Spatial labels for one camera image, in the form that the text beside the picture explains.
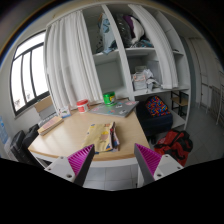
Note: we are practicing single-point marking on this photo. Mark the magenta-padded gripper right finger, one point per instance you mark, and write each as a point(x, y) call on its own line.
point(163, 166)

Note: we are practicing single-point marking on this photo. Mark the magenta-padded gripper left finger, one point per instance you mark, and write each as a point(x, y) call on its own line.
point(63, 166)

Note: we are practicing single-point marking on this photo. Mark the yellow patterned towel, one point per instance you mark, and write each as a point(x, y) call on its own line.
point(100, 136)

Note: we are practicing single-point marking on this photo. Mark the red bag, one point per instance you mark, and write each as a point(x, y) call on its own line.
point(175, 145)

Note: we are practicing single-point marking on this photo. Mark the thick yellow book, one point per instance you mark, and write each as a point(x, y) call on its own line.
point(50, 125)

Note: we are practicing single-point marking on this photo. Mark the dark blue suitcase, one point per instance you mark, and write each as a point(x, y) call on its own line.
point(156, 123)

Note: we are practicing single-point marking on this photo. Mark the white radiator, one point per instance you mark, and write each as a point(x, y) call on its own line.
point(47, 116)

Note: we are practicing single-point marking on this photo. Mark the small white card box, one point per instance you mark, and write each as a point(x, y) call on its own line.
point(64, 112)

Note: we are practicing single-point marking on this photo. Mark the white jar with red lid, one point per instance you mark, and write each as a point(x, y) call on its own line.
point(83, 106)

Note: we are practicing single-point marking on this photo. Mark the brown cardboard box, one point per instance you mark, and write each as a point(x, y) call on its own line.
point(44, 104)

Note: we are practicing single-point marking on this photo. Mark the small wooden stool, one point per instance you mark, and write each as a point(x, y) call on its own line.
point(180, 101)

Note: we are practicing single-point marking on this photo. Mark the grey laptop with stickers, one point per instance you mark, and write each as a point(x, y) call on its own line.
point(115, 108)

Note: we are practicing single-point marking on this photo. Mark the green jar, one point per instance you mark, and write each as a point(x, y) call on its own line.
point(109, 99)

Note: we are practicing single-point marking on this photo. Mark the dark-framed window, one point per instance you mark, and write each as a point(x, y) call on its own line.
point(28, 76)

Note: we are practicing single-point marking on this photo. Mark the wide white curtain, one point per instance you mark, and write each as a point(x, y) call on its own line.
point(73, 60)

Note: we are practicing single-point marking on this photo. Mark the white shelf unit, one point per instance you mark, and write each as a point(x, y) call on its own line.
point(110, 70)

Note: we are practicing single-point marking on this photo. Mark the blue wall poster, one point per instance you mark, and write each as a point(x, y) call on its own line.
point(3, 130)

